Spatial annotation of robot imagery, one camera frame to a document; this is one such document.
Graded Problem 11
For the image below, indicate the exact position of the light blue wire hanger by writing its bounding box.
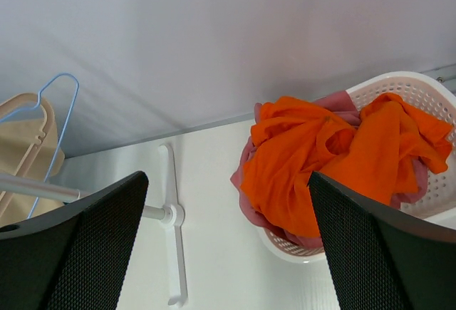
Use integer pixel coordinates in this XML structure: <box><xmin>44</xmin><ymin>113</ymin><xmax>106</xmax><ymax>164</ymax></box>
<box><xmin>0</xmin><ymin>72</ymin><xmax>80</xmax><ymax>219</ymax></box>

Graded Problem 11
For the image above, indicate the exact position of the orange t shirt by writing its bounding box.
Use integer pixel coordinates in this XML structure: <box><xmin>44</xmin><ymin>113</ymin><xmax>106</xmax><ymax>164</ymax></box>
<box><xmin>240</xmin><ymin>94</ymin><xmax>451</xmax><ymax>238</ymax></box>

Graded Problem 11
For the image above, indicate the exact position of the metal clothes rack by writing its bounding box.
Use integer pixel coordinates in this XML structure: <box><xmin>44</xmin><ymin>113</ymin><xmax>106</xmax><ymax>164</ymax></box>
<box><xmin>1</xmin><ymin>145</ymin><xmax>187</xmax><ymax>307</ymax></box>

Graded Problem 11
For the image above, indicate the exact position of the white perforated plastic basket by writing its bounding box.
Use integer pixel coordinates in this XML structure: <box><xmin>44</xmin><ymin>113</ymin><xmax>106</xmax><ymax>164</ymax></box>
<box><xmin>254</xmin><ymin>71</ymin><xmax>456</xmax><ymax>264</ymax></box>

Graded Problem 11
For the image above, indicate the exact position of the beige wooden hanger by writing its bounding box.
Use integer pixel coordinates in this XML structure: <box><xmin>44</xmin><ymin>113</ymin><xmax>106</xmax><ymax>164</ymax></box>
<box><xmin>0</xmin><ymin>98</ymin><xmax>51</xmax><ymax>218</ymax></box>

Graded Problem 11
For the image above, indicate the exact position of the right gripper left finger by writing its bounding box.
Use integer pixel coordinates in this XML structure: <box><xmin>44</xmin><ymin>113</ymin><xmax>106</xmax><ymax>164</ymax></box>
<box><xmin>1</xmin><ymin>171</ymin><xmax>148</xmax><ymax>309</ymax></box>

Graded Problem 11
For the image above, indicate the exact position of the beige t shirt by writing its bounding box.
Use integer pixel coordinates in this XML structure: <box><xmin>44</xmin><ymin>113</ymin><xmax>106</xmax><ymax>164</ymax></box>
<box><xmin>1</xmin><ymin>107</ymin><xmax>65</xmax><ymax>227</ymax></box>

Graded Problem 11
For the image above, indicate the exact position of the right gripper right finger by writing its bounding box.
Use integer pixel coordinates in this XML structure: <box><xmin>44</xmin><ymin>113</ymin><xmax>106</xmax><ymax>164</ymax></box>
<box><xmin>308</xmin><ymin>172</ymin><xmax>455</xmax><ymax>309</ymax></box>

